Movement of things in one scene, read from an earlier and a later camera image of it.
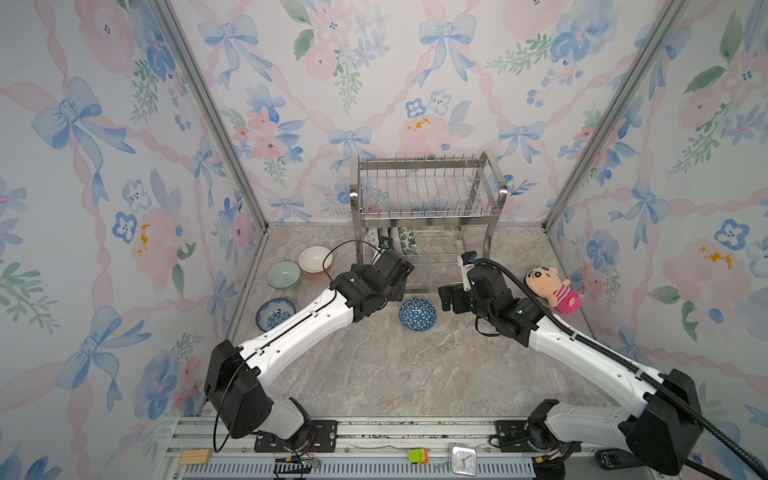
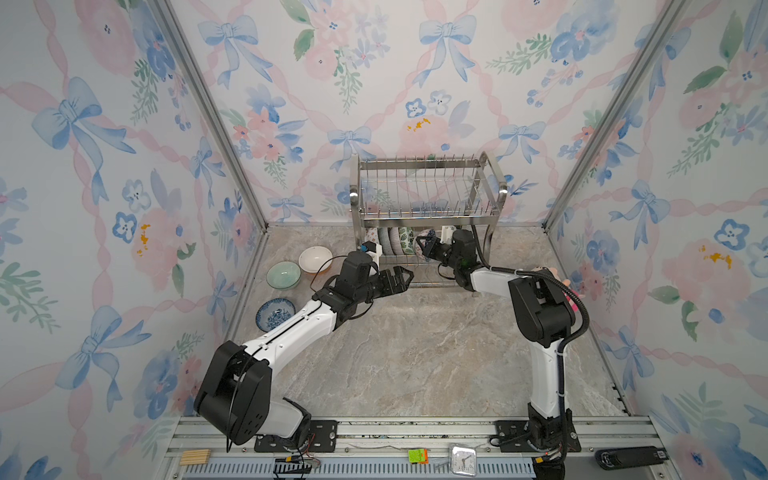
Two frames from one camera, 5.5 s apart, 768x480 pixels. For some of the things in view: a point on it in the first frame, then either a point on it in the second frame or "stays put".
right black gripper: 457,292 -> 432,247
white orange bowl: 311,259 stays put
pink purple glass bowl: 395,235 stays put
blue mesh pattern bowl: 417,314 -> 418,252
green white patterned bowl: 372,236 stays put
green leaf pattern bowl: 408,240 stays put
